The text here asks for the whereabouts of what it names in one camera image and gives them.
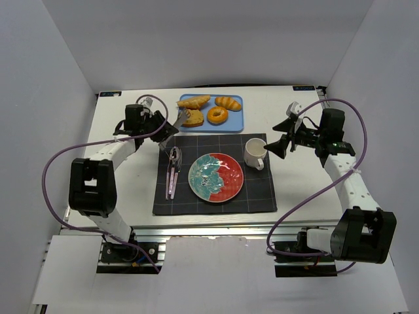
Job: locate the red and teal plate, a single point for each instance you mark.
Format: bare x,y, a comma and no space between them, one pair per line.
216,177

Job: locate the pink handled knife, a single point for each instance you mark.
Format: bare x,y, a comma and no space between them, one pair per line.
177,161

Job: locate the flat golden bread piece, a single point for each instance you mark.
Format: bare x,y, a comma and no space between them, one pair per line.
194,103

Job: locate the dark grey checked placemat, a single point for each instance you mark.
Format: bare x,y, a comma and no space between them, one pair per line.
256,196

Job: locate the orange ring donut bread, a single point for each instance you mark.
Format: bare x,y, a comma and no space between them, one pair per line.
217,115

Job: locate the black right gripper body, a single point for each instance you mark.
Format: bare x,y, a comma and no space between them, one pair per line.
291,138

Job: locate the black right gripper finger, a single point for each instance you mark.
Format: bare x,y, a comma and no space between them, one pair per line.
279,148
288,125

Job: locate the white ceramic mug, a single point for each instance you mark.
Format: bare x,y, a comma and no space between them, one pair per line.
255,153

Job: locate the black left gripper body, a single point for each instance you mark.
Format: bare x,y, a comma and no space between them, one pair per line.
164,131

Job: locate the striped croissant roll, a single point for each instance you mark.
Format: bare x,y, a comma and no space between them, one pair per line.
229,103

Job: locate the aluminium table frame rail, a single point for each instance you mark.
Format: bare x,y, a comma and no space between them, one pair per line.
284,232

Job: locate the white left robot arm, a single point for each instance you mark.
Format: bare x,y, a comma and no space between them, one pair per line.
92,188

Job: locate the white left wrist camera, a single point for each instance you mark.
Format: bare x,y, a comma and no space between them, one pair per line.
146,102

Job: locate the brown bread slice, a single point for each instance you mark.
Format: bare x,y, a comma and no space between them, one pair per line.
195,118

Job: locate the pink handled spoon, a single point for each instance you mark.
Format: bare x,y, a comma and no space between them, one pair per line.
174,151

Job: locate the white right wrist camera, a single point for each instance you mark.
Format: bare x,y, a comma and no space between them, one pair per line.
294,109

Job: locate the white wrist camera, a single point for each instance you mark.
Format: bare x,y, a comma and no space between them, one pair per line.
146,102
294,109

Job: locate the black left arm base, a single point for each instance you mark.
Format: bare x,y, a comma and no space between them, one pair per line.
116,258

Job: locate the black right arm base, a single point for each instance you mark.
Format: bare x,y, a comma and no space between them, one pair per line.
301,266

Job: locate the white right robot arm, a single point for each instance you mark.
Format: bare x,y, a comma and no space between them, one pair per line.
364,232

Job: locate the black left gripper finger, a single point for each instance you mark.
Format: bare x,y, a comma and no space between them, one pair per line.
169,133
158,121

